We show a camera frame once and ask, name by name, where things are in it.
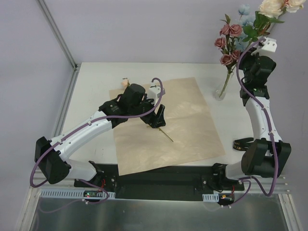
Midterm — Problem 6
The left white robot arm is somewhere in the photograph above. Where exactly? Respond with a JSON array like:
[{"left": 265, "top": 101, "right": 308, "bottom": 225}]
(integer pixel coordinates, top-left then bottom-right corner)
[{"left": 35, "top": 82, "right": 166, "bottom": 187}]

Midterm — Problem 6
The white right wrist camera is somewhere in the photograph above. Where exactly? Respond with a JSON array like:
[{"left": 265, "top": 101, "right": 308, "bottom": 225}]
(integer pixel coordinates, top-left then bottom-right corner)
[{"left": 254, "top": 37, "right": 277, "bottom": 56}]

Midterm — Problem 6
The black printed ribbon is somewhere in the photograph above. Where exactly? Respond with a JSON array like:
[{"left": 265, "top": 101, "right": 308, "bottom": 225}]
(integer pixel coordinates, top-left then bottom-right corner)
[{"left": 232, "top": 137, "right": 254, "bottom": 152}]

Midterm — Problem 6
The left white cable duct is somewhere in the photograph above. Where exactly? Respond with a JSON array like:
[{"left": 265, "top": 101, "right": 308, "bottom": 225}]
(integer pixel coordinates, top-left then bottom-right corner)
[{"left": 40, "top": 189, "right": 116, "bottom": 200}]

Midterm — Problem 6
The left aluminium frame post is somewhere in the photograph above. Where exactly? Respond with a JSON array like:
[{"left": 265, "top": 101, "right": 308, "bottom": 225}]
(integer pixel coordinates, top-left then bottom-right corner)
[{"left": 36, "top": 0, "right": 78, "bottom": 71}]

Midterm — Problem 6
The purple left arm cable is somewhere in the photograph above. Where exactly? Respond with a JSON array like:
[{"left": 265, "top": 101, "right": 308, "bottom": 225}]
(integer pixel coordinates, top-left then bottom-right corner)
[{"left": 29, "top": 77, "right": 166, "bottom": 214}]

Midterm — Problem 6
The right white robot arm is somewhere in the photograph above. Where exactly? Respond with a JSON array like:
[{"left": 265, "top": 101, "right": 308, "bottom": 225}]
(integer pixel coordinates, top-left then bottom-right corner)
[{"left": 212, "top": 53, "right": 291, "bottom": 191}]

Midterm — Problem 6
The right white cable duct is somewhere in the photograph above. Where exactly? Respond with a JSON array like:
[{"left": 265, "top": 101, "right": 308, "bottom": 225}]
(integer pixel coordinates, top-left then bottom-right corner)
[{"left": 202, "top": 193, "right": 219, "bottom": 203}]

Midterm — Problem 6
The peach wrapping paper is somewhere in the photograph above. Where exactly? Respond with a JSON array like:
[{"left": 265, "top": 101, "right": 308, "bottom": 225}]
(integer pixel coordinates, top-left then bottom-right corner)
[{"left": 113, "top": 77, "right": 226, "bottom": 175}]

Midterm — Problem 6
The white cable duct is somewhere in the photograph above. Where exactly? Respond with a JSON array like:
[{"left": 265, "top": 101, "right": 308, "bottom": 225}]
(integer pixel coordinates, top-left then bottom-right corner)
[
  {"left": 202, "top": 193, "right": 219, "bottom": 203},
  {"left": 40, "top": 189, "right": 116, "bottom": 200}
]

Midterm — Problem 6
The blue artificial flower stem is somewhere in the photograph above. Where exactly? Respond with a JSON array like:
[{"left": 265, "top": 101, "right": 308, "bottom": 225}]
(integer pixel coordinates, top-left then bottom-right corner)
[{"left": 235, "top": 4, "right": 255, "bottom": 51}]

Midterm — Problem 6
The pink flowers green leaves bunch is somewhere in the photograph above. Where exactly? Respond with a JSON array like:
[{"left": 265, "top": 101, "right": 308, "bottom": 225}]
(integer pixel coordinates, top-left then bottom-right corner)
[{"left": 121, "top": 78, "right": 174, "bottom": 142}]

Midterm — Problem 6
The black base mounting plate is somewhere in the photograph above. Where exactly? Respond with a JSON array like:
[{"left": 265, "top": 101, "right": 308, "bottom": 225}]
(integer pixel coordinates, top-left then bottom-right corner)
[{"left": 90, "top": 164, "right": 244, "bottom": 201}]

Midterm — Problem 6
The clear glass vase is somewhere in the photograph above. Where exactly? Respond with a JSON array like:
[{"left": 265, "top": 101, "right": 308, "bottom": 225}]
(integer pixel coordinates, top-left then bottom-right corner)
[{"left": 213, "top": 72, "right": 234, "bottom": 101}]

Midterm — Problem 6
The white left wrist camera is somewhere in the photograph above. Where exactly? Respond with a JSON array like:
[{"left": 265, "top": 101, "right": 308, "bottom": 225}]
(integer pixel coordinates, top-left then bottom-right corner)
[{"left": 147, "top": 82, "right": 161, "bottom": 104}]

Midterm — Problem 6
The cream rose stem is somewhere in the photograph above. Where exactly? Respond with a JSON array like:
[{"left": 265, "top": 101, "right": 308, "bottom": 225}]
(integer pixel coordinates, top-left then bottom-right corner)
[{"left": 243, "top": 0, "right": 306, "bottom": 45}]

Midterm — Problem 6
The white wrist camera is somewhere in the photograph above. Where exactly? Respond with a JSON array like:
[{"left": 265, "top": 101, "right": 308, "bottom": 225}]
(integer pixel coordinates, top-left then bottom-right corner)
[
  {"left": 254, "top": 37, "right": 277, "bottom": 56},
  {"left": 147, "top": 82, "right": 161, "bottom": 104}
]

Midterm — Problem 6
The dusty pink rose stem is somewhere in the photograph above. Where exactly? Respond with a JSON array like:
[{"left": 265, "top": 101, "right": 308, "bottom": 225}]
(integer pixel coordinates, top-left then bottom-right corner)
[{"left": 214, "top": 13, "right": 244, "bottom": 97}]

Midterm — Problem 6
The front aluminium rail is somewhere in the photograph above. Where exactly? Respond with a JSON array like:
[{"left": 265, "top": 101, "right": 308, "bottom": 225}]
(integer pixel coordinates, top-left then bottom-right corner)
[{"left": 33, "top": 170, "right": 291, "bottom": 194}]

